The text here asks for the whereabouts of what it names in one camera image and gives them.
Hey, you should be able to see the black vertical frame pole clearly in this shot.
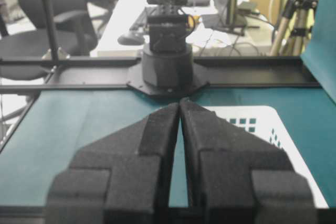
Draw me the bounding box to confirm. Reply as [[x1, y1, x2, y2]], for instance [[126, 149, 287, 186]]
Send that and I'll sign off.
[[41, 0, 59, 62]]

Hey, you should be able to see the white perforated plastic basket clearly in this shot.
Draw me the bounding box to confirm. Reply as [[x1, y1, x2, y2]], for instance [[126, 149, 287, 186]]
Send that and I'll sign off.
[[205, 106, 329, 209]]

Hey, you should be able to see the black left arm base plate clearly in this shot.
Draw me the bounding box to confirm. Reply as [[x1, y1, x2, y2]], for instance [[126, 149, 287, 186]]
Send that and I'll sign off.
[[127, 63, 209, 98]]

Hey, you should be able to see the teal backdrop sheet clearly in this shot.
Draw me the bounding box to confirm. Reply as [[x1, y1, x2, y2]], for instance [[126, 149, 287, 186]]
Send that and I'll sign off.
[[301, 0, 335, 101]]

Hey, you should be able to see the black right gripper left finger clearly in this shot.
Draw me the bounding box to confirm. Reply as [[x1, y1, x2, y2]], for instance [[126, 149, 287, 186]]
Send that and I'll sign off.
[[46, 103, 179, 223]]

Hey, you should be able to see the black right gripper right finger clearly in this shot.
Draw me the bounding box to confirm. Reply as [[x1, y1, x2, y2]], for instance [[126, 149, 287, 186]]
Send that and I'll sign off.
[[180, 99, 318, 223]]

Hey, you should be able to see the white desk with clutter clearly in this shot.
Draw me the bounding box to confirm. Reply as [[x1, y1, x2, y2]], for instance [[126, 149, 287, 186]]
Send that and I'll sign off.
[[96, 0, 274, 58]]

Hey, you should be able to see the black office chair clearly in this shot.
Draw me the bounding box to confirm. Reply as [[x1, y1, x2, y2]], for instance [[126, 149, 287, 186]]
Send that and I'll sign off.
[[1, 0, 98, 80]]

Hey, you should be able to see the camera tripod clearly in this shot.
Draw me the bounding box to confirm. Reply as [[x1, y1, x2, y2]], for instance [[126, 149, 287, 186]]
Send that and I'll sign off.
[[269, 0, 319, 57]]

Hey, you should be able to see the black aluminium frame rail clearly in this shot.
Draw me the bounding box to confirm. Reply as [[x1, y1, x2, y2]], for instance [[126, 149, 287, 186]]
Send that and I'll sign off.
[[1, 57, 319, 97]]

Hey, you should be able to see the black computer monitor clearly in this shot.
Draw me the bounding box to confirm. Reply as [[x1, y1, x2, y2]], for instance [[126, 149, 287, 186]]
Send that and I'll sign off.
[[213, 0, 257, 36]]

